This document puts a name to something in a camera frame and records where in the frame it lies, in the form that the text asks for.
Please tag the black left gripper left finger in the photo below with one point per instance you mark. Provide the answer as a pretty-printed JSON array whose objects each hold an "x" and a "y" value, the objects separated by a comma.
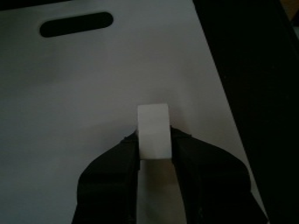
[{"x": 109, "y": 180}]

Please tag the white rectangular block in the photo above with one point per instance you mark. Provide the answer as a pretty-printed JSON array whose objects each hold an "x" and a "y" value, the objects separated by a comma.
[{"x": 154, "y": 131}]

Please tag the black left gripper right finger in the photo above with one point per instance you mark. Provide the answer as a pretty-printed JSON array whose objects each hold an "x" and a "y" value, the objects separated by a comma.
[{"x": 214, "y": 186}]

